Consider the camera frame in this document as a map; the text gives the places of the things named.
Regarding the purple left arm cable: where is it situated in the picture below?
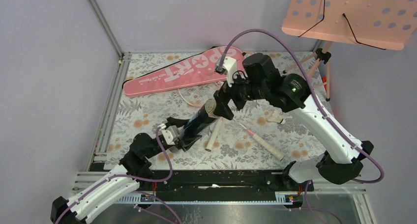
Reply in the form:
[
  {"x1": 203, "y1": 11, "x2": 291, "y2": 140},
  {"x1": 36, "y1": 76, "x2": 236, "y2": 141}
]
[{"x1": 54, "y1": 125, "x2": 183, "y2": 224}]

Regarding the white feather shuttlecock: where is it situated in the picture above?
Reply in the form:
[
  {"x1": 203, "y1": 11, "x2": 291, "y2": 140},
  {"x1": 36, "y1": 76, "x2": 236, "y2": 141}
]
[{"x1": 204, "y1": 99, "x2": 218, "y2": 118}]

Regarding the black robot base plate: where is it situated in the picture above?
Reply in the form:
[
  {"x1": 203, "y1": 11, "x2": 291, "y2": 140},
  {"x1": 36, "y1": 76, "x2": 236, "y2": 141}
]
[{"x1": 138, "y1": 169, "x2": 314, "y2": 202}]

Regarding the pink music stand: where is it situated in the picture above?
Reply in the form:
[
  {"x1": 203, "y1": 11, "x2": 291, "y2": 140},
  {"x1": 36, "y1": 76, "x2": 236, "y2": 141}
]
[{"x1": 281, "y1": 0, "x2": 417, "y2": 99}]

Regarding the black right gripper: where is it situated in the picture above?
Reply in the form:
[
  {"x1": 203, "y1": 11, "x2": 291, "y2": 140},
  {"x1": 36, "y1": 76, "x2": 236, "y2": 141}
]
[{"x1": 213, "y1": 67, "x2": 268, "y2": 120}]

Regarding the pink badminton racket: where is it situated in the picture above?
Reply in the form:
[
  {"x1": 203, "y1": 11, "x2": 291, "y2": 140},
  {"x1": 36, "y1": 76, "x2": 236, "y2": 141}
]
[
  {"x1": 238, "y1": 123, "x2": 285, "y2": 161},
  {"x1": 178, "y1": 83, "x2": 223, "y2": 152}
]

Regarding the pink racket bag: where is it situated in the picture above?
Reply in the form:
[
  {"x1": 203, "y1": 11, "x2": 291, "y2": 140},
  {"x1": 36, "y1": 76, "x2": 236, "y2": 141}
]
[{"x1": 122, "y1": 46, "x2": 226, "y2": 97}]

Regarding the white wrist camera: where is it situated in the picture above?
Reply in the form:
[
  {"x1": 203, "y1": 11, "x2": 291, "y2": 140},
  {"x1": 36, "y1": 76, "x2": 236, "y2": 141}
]
[
  {"x1": 215, "y1": 56, "x2": 244, "y2": 87},
  {"x1": 159, "y1": 124, "x2": 179, "y2": 145}
]

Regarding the aluminium frame rail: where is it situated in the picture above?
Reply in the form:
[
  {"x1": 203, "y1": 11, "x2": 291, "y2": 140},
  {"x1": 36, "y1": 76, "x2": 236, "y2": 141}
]
[{"x1": 71, "y1": 0, "x2": 133, "y2": 184}]

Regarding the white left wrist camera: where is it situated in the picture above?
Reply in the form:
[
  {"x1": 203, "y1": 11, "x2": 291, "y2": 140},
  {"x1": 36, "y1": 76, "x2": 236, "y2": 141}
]
[{"x1": 159, "y1": 124, "x2": 179, "y2": 145}]

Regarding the floral fern tablecloth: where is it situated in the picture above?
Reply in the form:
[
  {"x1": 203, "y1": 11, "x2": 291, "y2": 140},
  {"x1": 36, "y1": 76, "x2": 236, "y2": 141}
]
[{"x1": 107, "y1": 52, "x2": 348, "y2": 171}]

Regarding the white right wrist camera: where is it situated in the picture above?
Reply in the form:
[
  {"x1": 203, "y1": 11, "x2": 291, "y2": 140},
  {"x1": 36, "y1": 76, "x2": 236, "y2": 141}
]
[{"x1": 215, "y1": 56, "x2": 244, "y2": 87}]

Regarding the black shuttlecock tube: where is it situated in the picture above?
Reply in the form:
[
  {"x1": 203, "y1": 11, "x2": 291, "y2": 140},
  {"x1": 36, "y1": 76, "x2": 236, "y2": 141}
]
[{"x1": 180, "y1": 104, "x2": 219, "y2": 138}]

